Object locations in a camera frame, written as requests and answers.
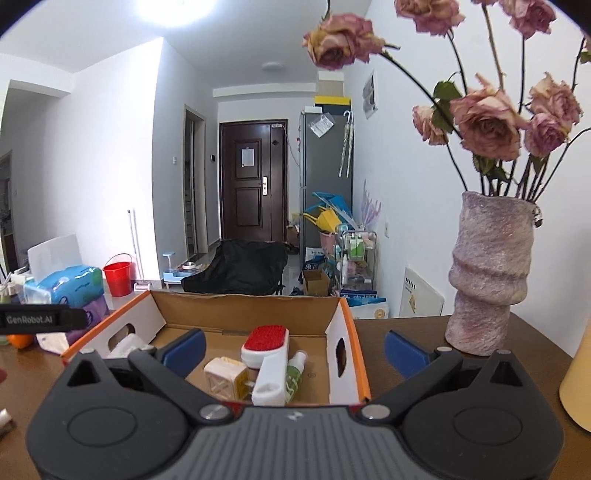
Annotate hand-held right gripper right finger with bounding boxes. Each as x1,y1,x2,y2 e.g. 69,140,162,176
359,330,532,422

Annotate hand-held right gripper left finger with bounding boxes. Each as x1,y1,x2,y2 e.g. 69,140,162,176
62,329,234,422

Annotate cream and yellow plug adapter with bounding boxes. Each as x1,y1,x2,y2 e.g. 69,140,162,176
203,356,250,401

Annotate orange-edged cardboard box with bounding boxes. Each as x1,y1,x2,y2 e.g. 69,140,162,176
61,290,372,407

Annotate red and white lint brush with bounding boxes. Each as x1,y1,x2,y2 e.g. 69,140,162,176
240,325,291,407

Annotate green spray bottle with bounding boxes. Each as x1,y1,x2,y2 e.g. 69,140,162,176
284,351,308,404

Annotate blue tissue pack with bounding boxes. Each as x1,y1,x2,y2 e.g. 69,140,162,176
23,234,103,305

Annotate purple tissue pack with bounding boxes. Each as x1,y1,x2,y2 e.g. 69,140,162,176
36,295,110,355

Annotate white bag with gold seal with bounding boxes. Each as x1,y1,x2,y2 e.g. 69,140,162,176
353,302,389,319

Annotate white calendar board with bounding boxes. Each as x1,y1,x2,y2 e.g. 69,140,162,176
399,266,445,318

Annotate blue pet feeder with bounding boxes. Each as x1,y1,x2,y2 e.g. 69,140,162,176
161,251,197,282

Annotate red bucket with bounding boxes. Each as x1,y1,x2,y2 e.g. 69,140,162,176
102,253,132,297

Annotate metal rack cart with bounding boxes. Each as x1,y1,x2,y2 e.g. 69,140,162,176
335,231,378,296

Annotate black folding chair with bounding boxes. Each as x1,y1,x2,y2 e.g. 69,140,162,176
181,239,288,296

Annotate textured pink vase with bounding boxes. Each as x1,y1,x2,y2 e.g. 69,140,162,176
445,191,543,356

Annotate small brown cardboard box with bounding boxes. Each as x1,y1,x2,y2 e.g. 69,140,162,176
302,269,331,296

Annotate white flat mop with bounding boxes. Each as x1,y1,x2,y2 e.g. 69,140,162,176
127,209,151,291

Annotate purple clothes hangers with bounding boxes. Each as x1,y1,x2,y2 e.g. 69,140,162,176
361,180,383,227

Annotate dark brown entrance door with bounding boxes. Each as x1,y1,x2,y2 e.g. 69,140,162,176
219,119,289,243

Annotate grey interior door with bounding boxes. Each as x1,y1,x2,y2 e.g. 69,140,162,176
184,104,208,257

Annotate blue plastic folding rack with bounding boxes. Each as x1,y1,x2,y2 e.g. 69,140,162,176
311,191,354,217

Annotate pale yellow cylinder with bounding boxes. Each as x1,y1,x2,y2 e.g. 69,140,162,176
558,344,591,432

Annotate grey refrigerator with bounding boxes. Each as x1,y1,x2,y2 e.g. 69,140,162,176
299,106,354,259

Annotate clear folded umbrella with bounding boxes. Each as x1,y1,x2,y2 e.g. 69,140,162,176
339,110,355,178

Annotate clear plastic document bag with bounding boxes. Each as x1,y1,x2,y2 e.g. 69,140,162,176
308,113,334,138

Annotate bunch of dried pink roses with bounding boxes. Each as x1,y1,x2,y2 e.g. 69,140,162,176
302,0,591,204

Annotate white wall panel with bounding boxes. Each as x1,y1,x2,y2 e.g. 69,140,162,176
362,70,378,120

